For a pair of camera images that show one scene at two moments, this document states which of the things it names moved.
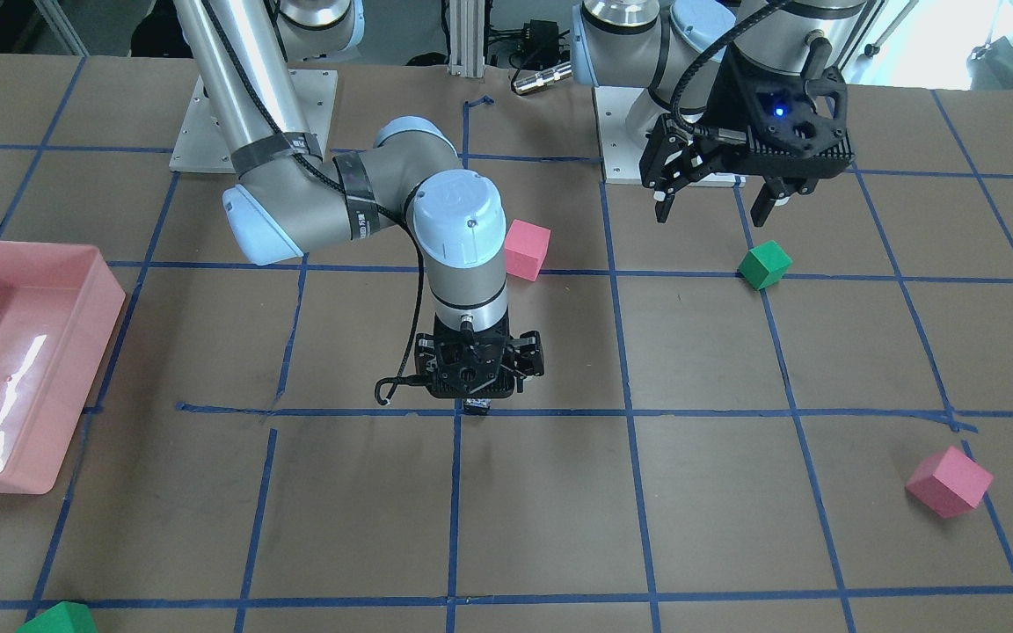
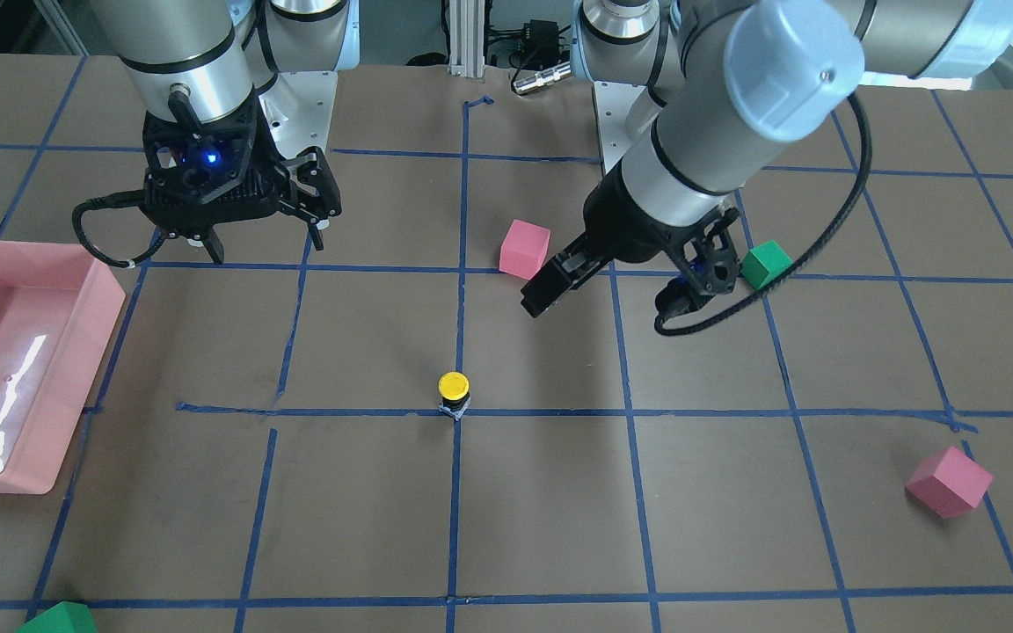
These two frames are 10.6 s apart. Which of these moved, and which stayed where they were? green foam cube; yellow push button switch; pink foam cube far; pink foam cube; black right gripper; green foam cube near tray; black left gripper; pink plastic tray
Moved: yellow push button switch; black right gripper; black left gripper
Stayed: green foam cube; pink foam cube; pink foam cube far; green foam cube near tray; pink plastic tray
